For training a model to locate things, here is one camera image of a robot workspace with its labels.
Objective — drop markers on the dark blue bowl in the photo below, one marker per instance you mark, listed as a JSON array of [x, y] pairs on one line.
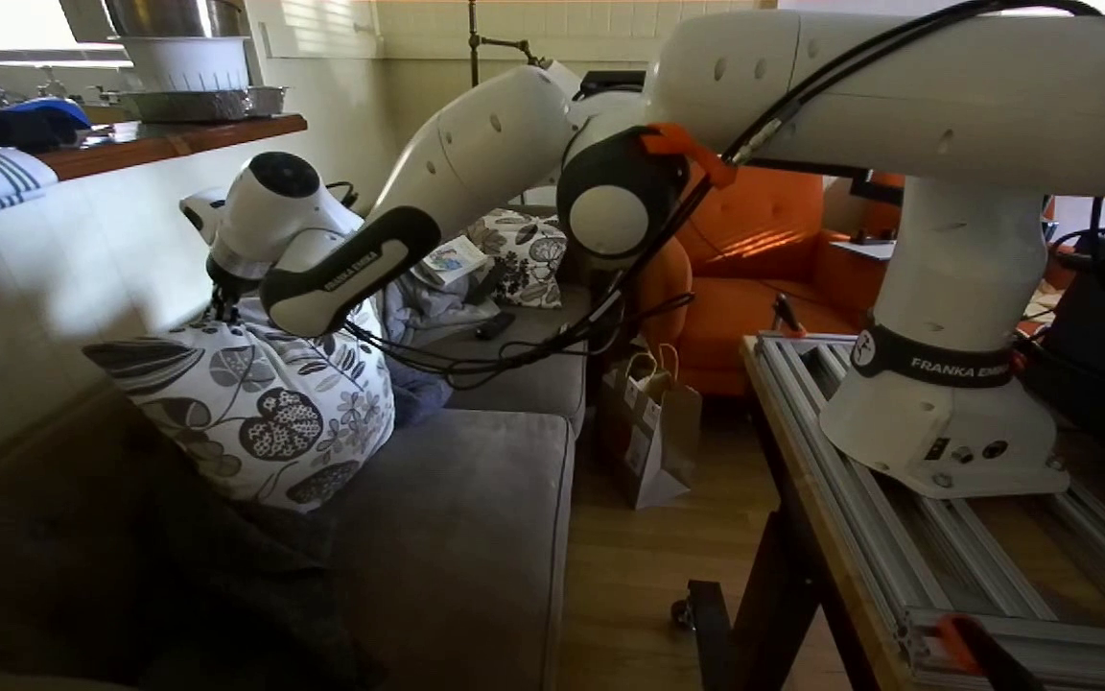
[[38, 124]]

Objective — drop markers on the wooden counter shelf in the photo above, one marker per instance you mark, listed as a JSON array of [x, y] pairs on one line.
[[166, 145]]

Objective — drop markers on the white pot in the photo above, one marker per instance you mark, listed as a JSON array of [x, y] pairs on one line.
[[184, 64]]

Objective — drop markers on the blue grey clothes pile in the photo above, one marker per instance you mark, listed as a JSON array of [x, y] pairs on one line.
[[437, 294]]

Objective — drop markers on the aluminium frame robot table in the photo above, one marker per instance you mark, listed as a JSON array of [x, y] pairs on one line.
[[890, 568]]

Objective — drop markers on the grey tufted sofa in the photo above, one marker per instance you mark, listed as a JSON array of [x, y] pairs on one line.
[[445, 558]]

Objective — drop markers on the floor lamp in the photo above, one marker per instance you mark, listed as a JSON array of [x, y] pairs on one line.
[[477, 42]]

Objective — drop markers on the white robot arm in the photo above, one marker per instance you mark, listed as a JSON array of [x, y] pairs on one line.
[[983, 107]]

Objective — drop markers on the floral patterned pillow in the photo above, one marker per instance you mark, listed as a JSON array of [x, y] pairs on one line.
[[266, 417], [527, 256]]

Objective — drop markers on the dark grey blanket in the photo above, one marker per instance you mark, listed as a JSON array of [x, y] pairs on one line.
[[279, 562]]

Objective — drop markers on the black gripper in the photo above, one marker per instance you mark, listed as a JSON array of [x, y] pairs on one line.
[[231, 298]]

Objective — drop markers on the orange armchair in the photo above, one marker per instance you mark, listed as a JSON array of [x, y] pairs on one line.
[[723, 269]]

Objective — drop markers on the paper shopping bag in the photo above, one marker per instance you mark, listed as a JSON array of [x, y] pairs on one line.
[[662, 421]]

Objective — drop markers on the foil baking tray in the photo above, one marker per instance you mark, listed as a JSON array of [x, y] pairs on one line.
[[226, 105]]

